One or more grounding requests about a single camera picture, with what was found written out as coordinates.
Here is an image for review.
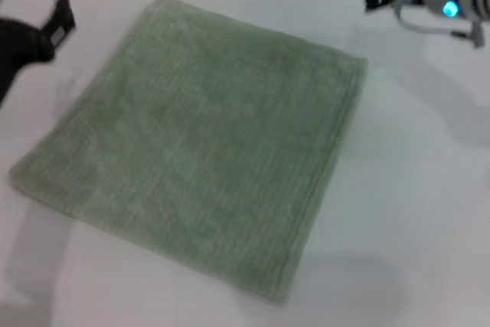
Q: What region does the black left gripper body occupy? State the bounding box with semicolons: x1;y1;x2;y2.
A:
0;16;57;109

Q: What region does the pale green terry towel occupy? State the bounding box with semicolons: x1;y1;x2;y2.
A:
8;0;370;310

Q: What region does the grey cable with metal plug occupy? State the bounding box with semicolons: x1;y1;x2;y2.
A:
394;0;485;49

